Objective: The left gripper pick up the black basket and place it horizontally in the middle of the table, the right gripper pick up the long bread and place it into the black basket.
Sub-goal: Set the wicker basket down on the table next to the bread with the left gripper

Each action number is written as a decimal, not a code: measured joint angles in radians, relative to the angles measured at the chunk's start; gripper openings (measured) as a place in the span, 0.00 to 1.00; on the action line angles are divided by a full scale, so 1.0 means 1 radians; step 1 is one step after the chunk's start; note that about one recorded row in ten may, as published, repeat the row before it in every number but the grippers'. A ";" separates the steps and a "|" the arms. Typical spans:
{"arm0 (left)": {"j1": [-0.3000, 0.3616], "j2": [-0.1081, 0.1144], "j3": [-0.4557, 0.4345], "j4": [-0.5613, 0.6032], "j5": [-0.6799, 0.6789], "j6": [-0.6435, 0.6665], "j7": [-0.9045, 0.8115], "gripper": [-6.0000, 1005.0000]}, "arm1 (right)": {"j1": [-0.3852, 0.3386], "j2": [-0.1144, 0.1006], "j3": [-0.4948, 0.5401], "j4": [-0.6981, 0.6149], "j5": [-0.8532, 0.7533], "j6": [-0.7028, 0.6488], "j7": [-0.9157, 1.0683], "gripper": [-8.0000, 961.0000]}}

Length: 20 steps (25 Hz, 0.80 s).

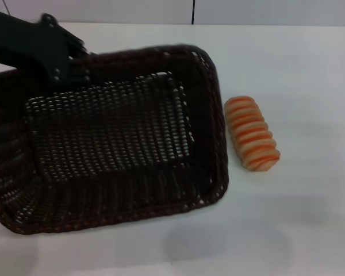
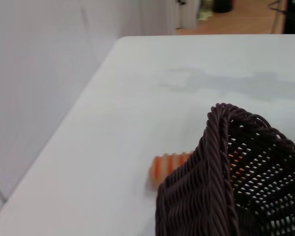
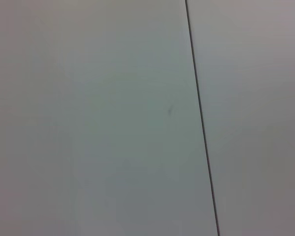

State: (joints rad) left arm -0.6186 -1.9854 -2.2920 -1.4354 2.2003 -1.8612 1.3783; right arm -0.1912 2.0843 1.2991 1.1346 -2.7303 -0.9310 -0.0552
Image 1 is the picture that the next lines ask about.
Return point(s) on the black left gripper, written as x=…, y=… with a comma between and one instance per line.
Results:
x=26, y=43

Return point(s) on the dark brown wicker basket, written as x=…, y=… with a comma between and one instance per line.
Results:
x=109, y=135

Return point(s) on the orange striped bread roll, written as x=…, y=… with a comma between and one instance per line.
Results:
x=251, y=133

